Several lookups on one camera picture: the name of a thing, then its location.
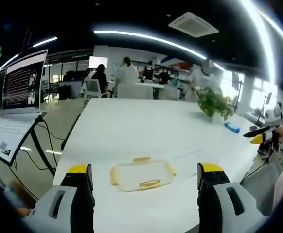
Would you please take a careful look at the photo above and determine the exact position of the wide bright ceiling light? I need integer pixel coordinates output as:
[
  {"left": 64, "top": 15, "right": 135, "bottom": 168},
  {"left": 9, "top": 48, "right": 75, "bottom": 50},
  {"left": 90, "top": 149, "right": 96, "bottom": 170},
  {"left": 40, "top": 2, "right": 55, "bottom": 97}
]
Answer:
[{"left": 238, "top": 0, "right": 276, "bottom": 82}]

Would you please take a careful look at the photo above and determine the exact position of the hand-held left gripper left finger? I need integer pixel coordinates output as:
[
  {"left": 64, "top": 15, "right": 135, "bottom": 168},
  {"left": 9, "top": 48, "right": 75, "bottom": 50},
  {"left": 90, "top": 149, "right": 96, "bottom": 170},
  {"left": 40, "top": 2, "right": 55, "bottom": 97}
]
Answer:
[{"left": 22, "top": 164, "right": 95, "bottom": 233}]

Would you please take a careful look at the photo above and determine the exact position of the green potted plant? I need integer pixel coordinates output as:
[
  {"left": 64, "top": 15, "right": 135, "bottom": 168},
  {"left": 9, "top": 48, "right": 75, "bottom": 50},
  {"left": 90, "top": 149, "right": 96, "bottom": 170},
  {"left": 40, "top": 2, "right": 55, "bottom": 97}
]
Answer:
[{"left": 196, "top": 86, "right": 235, "bottom": 121}]

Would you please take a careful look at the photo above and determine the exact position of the short ceiling light strip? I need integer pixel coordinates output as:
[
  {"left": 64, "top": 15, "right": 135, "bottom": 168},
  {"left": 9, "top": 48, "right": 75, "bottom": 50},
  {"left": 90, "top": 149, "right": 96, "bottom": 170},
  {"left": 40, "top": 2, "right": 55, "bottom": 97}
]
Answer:
[{"left": 32, "top": 36, "right": 58, "bottom": 48}]

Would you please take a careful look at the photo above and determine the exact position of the person's leg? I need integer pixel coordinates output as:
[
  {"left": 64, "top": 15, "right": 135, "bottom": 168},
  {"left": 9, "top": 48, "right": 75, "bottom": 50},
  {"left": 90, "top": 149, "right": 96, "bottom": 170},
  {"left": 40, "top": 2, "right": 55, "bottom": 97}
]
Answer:
[{"left": 4, "top": 179, "right": 36, "bottom": 217}]

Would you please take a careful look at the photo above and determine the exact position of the black cable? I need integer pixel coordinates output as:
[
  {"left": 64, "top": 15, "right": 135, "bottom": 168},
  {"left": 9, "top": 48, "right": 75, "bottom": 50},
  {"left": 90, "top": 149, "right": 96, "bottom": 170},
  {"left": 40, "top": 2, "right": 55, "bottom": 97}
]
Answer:
[{"left": 38, "top": 118, "right": 67, "bottom": 142}]

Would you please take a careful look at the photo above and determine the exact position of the blue packet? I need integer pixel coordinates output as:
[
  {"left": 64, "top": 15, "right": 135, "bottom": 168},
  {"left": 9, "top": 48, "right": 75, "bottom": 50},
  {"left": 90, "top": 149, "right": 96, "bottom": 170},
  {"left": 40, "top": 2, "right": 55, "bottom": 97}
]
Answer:
[{"left": 223, "top": 121, "right": 241, "bottom": 134}]

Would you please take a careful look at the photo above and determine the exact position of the clear box with yellow buckle clasps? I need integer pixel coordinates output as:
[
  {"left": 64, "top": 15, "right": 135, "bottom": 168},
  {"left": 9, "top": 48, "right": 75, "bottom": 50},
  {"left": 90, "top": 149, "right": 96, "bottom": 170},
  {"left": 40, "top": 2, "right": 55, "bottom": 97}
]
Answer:
[{"left": 109, "top": 156, "right": 177, "bottom": 193}]

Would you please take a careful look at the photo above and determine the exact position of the long ceiling light strip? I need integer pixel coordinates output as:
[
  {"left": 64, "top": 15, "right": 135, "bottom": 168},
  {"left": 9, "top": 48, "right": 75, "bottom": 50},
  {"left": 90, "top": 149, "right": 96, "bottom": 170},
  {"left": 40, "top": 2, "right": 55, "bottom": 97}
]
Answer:
[{"left": 93, "top": 30, "right": 207, "bottom": 60}]

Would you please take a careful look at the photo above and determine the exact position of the black laptop stand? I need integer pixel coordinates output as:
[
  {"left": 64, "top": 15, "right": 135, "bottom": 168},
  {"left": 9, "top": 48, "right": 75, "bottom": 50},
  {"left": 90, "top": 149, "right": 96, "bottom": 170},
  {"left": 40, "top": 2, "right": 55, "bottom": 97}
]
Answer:
[{"left": 7, "top": 112, "right": 67, "bottom": 177}]

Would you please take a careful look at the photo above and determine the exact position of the ceiling air conditioner unit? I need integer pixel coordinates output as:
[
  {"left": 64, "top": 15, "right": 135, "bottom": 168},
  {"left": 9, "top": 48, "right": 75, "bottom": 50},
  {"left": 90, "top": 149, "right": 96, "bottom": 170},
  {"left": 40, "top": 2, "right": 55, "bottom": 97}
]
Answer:
[{"left": 168, "top": 11, "right": 220, "bottom": 38}]

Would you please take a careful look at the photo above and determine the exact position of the bright monitor screen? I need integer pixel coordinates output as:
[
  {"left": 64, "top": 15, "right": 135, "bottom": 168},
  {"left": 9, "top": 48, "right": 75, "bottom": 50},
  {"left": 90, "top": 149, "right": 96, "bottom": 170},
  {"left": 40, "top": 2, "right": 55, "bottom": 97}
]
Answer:
[{"left": 88, "top": 56, "right": 109, "bottom": 69}]

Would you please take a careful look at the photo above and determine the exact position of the white mesh office chair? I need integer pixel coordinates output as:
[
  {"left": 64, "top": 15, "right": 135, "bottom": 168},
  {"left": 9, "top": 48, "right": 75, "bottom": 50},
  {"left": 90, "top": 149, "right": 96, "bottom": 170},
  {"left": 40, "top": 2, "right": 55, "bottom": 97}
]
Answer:
[{"left": 82, "top": 79, "right": 110, "bottom": 100}]

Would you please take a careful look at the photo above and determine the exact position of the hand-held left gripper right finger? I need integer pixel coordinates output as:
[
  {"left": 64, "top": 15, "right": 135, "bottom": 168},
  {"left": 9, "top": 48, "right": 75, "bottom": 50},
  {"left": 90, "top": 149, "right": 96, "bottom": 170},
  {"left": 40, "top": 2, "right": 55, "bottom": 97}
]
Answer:
[{"left": 196, "top": 162, "right": 266, "bottom": 233}]

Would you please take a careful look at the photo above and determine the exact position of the open silver laptop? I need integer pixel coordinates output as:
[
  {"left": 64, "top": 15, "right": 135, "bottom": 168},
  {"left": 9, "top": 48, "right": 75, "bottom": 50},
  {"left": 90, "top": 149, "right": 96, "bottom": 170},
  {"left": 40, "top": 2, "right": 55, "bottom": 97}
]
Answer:
[{"left": 0, "top": 49, "right": 49, "bottom": 163}]

